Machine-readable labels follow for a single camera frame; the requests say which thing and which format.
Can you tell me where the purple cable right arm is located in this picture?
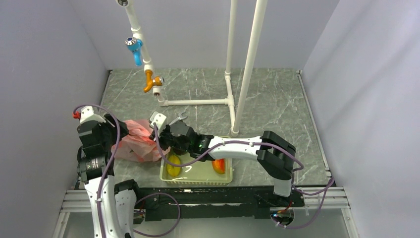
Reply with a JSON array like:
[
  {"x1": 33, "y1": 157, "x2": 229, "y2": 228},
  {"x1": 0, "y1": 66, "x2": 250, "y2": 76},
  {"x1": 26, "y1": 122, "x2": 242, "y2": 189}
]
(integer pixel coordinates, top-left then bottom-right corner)
[{"x1": 153, "y1": 124, "x2": 335, "y2": 231}]

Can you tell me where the orange tap valve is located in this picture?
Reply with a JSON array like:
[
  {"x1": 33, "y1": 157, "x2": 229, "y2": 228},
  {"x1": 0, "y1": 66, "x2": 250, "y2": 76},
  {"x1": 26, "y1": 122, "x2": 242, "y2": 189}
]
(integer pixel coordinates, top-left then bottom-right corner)
[{"x1": 143, "y1": 69, "x2": 164, "y2": 93}]

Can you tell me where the red orange fake mango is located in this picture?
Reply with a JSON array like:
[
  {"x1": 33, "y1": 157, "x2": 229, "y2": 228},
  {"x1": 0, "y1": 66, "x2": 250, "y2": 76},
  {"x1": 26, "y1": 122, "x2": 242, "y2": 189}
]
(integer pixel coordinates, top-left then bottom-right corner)
[{"x1": 211, "y1": 159, "x2": 225, "y2": 175}]

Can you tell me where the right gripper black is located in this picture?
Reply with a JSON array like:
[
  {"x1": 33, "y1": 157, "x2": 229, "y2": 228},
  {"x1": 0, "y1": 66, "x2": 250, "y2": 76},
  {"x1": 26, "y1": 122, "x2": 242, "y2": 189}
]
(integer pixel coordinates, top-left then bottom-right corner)
[{"x1": 150, "y1": 124, "x2": 192, "y2": 152}]

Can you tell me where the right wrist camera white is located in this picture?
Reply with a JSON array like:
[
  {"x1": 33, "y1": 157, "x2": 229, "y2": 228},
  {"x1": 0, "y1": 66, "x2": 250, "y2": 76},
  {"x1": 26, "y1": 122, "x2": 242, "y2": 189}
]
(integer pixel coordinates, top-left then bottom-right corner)
[{"x1": 150, "y1": 111, "x2": 167, "y2": 130}]

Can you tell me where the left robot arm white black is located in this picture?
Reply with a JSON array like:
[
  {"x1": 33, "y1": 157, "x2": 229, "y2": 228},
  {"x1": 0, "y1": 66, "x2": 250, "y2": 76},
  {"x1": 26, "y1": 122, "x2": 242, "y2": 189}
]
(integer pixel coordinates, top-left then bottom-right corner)
[{"x1": 77, "y1": 108, "x2": 143, "y2": 238}]

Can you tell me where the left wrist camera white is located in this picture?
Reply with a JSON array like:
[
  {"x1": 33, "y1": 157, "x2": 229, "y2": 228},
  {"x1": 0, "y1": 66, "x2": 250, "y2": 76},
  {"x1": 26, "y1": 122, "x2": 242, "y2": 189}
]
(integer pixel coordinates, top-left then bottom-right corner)
[{"x1": 72, "y1": 106, "x2": 106, "y2": 124}]

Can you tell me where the pink plastic bag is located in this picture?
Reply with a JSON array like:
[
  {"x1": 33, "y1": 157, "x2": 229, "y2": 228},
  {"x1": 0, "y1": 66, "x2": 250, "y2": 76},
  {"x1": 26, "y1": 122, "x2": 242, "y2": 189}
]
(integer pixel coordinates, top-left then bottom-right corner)
[{"x1": 115, "y1": 119, "x2": 161, "y2": 162}]

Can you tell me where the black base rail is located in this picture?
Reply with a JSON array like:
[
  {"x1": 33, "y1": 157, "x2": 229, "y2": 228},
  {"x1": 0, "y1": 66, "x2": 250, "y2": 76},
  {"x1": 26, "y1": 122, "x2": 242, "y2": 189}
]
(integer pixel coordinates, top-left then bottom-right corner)
[{"x1": 135, "y1": 185, "x2": 305, "y2": 221}]

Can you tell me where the silver open-end wrench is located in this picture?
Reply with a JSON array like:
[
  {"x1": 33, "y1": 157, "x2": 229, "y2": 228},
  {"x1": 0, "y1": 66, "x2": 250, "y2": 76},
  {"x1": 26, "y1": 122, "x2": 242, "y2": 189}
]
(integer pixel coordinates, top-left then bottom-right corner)
[{"x1": 169, "y1": 111, "x2": 188, "y2": 125}]

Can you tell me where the pale green plastic basket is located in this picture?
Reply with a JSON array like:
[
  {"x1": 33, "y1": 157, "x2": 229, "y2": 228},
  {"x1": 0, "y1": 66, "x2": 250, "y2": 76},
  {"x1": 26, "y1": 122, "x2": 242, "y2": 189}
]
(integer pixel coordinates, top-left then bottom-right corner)
[{"x1": 159, "y1": 158, "x2": 233, "y2": 185}]

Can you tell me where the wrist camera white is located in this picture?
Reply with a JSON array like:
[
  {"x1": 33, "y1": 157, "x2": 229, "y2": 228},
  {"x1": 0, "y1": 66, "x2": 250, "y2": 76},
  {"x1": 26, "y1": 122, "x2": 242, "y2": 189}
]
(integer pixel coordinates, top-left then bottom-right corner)
[
  {"x1": 72, "y1": 106, "x2": 106, "y2": 124},
  {"x1": 150, "y1": 111, "x2": 167, "y2": 130}
]

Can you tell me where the white PVC pipe frame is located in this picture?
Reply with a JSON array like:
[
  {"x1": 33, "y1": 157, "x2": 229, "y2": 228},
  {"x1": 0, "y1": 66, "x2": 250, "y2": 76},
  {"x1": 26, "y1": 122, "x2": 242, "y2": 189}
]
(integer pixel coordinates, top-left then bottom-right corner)
[{"x1": 115, "y1": 0, "x2": 268, "y2": 137}]

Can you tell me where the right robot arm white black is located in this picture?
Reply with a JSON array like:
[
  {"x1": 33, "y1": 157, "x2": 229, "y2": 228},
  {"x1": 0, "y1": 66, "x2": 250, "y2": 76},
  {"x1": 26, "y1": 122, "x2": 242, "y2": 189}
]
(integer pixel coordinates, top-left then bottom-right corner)
[{"x1": 150, "y1": 121, "x2": 297, "y2": 206}]

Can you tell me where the blue tap valve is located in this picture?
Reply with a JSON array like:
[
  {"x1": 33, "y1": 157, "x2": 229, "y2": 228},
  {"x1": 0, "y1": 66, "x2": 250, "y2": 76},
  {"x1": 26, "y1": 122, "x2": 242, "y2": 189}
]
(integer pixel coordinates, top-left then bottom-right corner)
[{"x1": 125, "y1": 37, "x2": 143, "y2": 66}]

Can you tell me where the yellow fake mango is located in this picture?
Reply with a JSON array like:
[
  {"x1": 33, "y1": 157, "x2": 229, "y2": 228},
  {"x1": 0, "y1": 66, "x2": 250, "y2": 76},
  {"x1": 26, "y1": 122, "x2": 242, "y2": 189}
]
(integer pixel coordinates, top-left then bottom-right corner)
[{"x1": 166, "y1": 154, "x2": 181, "y2": 178}]

